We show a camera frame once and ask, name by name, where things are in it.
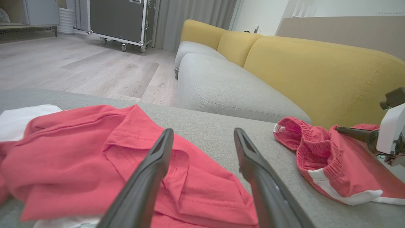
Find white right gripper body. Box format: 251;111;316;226
377;103;405;155

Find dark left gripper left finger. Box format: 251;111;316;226
97;128;174;228

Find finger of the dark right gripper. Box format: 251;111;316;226
335;126;379;153

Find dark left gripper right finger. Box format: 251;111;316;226
234;128;317;228

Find red shorts white trim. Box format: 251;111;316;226
274;117;405;206

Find red Bulls jersey white sleeves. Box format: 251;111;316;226
0;104;260;228

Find wide yellow backrest cushion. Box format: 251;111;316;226
244;35;405;130

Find grey sofa seat cushion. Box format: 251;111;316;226
174;41;228;79
177;52;312;124

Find narrow yellow backrest cushion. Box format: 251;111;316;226
217;31;263;67

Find medium yellow backrest cushion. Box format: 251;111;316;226
180;20;228;50

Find black flight case on wheels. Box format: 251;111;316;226
87;0;157;53

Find white ribbed cylinder basket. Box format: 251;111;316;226
58;8;76;35

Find grey wooden cabinet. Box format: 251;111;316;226
0;0;60;37

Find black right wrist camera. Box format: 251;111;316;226
380;87;405;110

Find white wall rack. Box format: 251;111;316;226
291;0;317;18

